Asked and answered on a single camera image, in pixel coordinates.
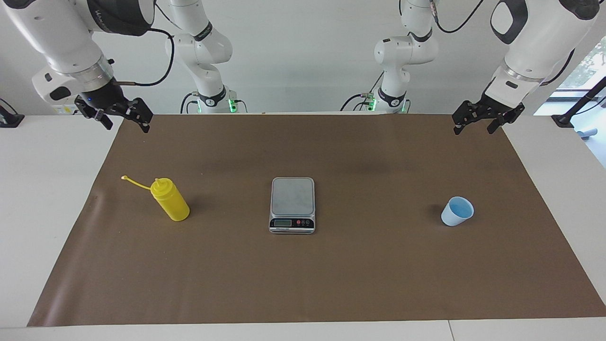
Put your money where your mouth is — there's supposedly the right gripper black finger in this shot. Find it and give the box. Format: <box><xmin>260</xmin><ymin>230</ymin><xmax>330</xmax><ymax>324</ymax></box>
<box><xmin>75</xmin><ymin>96</ymin><xmax>115</xmax><ymax>131</ymax></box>
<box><xmin>114</xmin><ymin>98</ymin><xmax>154</xmax><ymax>134</ymax></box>

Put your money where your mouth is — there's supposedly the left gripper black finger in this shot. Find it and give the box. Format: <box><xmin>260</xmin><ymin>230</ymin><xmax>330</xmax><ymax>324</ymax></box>
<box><xmin>487</xmin><ymin>103</ymin><xmax>526</xmax><ymax>135</ymax></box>
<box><xmin>452</xmin><ymin>100</ymin><xmax>491</xmax><ymax>136</ymax></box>

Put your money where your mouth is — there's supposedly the yellow squeeze bottle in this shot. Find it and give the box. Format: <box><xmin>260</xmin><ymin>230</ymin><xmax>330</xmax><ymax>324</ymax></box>
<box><xmin>121</xmin><ymin>175</ymin><xmax>190</xmax><ymax>222</ymax></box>

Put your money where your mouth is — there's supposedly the light blue cup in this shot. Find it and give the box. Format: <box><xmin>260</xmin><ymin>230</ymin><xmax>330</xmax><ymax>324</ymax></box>
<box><xmin>441</xmin><ymin>197</ymin><xmax>474</xmax><ymax>227</ymax></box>

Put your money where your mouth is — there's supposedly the silver digital kitchen scale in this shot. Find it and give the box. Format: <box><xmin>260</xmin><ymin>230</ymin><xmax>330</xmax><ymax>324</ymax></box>
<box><xmin>269</xmin><ymin>177</ymin><xmax>316</xmax><ymax>235</ymax></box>

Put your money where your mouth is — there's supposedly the black stand with pole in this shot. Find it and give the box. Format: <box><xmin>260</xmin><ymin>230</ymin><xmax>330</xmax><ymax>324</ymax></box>
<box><xmin>552</xmin><ymin>76</ymin><xmax>606</xmax><ymax>128</ymax></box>

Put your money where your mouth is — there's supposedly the black table clamp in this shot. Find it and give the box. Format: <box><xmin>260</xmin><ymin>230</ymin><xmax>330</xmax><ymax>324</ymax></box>
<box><xmin>0</xmin><ymin>98</ymin><xmax>25</xmax><ymax>128</ymax></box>

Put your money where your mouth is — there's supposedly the window with green foliage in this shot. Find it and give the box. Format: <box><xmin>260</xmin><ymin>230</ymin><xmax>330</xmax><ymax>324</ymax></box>
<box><xmin>558</xmin><ymin>37</ymin><xmax>606</xmax><ymax>91</ymax></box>

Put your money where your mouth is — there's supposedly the brown table mat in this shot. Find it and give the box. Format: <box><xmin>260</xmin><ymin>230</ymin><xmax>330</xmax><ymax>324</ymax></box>
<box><xmin>27</xmin><ymin>114</ymin><xmax>606</xmax><ymax>327</ymax></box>

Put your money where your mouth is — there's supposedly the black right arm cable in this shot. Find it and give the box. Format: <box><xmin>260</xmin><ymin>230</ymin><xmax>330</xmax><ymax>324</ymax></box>
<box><xmin>114</xmin><ymin>2</ymin><xmax>176</xmax><ymax>87</ymax></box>

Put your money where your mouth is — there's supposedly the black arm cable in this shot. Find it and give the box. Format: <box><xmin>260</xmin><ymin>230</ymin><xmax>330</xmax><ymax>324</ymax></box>
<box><xmin>428</xmin><ymin>0</ymin><xmax>576</xmax><ymax>87</ymax></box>
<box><xmin>114</xmin><ymin>2</ymin><xmax>176</xmax><ymax>87</ymax></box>

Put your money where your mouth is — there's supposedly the black base cable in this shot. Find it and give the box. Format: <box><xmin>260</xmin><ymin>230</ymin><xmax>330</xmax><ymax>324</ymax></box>
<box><xmin>180</xmin><ymin>91</ymin><xmax>199</xmax><ymax>114</ymax></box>
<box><xmin>340</xmin><ymin>71</ymin><xmax>385</xmax><ymax>112</ymax></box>

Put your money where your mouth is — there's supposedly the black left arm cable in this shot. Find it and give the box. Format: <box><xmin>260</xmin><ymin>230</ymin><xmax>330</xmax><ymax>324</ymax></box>
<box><xmin>428</xmin><ymin>0</ymin><xmax>576</xmax><ymax>87</ymax></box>

